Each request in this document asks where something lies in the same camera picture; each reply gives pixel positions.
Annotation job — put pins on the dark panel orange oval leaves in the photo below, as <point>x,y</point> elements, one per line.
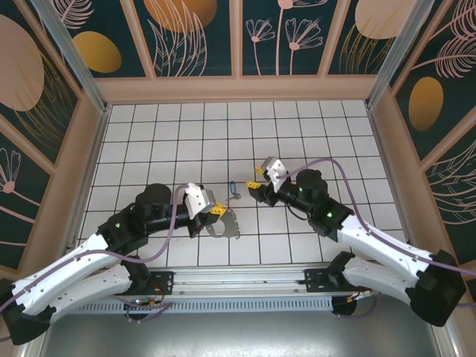
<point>427,100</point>

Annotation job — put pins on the dark panel single pink flower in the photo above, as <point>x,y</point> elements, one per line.
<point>18,193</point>

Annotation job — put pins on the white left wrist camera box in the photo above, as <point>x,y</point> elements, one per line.
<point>197,201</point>

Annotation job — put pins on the dark panel pale circle feather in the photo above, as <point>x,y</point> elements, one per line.
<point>372,22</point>

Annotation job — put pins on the dark panel orange oval feather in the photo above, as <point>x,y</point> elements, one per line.
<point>100,48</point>

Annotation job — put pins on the aluminium corner post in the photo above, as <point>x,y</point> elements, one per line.
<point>74,59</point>
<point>398,56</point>

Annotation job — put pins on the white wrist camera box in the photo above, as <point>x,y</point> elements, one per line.
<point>197,201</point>
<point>274,173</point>

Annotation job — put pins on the silver key with blue tag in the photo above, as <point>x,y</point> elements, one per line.
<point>233,185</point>

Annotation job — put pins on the dark panel with pink flowers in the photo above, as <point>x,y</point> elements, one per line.
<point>290,37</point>

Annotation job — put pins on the dark panel with orange circle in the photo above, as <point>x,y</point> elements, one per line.
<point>178,22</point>

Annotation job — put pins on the aluminium front mounting rail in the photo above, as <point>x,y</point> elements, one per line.
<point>238,280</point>

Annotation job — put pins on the dark panel pink leaf outlines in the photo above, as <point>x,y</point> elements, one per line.
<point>453,204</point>

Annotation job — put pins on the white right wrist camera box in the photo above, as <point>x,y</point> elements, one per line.
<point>274,173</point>

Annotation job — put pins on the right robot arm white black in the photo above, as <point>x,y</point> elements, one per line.
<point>390,245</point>

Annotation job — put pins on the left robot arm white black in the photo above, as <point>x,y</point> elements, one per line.
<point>67,267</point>

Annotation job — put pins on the aluminium table side rail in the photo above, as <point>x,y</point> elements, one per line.
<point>89,178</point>
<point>390,175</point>

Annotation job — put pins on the dark panel pale disc gold lines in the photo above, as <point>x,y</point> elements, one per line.
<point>22,74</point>

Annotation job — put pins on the grey metal sheet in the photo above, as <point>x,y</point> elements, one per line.
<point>238,334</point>

